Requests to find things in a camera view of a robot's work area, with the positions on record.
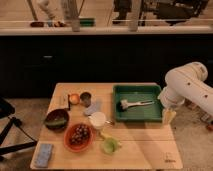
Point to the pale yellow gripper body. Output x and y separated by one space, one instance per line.
168 116

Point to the green plastic tray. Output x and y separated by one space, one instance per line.
135 93

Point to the white dish brush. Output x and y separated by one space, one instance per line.
123 105

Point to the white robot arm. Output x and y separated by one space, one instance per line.
186 83

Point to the green plastic cup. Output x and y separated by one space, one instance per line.
110 145

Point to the white cup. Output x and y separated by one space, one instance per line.
97 120

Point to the grey-blue cloth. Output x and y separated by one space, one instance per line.
94 107

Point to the small metal cup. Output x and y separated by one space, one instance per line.
85 98

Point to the wooden folding table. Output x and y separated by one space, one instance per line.
148 146

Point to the orange bowl with grapes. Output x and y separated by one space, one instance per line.
78 137

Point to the orange fruit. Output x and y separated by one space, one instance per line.
74 99

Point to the dark bowl with cucumber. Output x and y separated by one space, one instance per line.
57 119

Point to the blue sponge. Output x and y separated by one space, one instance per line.
43 156

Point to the black chair base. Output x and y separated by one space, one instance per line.
6 109

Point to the black-handled knife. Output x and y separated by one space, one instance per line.
68 102

